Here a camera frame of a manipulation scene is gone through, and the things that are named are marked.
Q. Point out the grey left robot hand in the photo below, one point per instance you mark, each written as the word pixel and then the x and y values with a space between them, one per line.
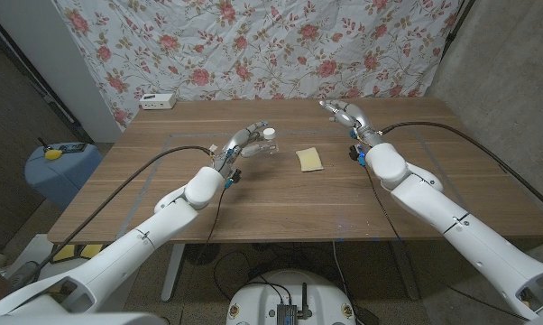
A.
pixel 242 144

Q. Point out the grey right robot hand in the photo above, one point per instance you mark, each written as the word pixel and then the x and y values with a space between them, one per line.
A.
pixel 352 119

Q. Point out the clear medicine bottle white cap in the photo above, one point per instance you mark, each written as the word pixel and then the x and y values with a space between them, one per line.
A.
pixel 269 141

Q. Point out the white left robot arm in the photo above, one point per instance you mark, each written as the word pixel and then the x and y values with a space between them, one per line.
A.
pixel 131 244

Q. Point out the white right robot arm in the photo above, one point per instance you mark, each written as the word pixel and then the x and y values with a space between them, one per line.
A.
pixel 456 225

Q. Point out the yellow sponge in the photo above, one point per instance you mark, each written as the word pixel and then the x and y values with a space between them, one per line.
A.
pixel 309 159

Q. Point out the white power strip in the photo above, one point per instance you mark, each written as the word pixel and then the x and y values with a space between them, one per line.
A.
pixel 157 101

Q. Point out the floral rose backdrop cloth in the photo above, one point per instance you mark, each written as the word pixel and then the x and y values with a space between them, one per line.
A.
pixel 262 49

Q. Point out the black round disc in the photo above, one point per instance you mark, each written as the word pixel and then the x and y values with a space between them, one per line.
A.
pixel 202 253

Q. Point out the black stand pole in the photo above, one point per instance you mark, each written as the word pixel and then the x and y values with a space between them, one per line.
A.
pixel 456 29

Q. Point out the white table leg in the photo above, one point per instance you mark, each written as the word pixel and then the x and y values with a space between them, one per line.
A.
pixel 172 275

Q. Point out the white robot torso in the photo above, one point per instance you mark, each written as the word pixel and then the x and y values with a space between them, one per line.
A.
pixel 289 293

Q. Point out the grey table leg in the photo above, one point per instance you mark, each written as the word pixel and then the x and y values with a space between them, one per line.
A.
pixel 407 275

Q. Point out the black antenna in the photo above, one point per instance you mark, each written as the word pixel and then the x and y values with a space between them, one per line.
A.
pixel 304 300

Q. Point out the black flat device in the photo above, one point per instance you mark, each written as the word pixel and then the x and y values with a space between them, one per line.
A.
pixel 73 147

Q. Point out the grey computer box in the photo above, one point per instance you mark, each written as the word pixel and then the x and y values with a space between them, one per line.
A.
pixel 287 315

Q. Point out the blue round stool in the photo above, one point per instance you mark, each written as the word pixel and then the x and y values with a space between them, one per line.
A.
pixel 59 180

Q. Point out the small yellow object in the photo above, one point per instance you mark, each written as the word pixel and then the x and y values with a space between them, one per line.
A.
pixel 52 155

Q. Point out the yellow black floor mat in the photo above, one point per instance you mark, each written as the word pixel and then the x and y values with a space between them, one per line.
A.
pixel 73 253

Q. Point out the grey shoe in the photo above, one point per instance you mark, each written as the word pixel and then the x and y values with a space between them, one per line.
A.
pixel 25 273

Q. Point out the black diagonal door frame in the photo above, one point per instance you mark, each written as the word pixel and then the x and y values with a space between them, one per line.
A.
pixel 28 71

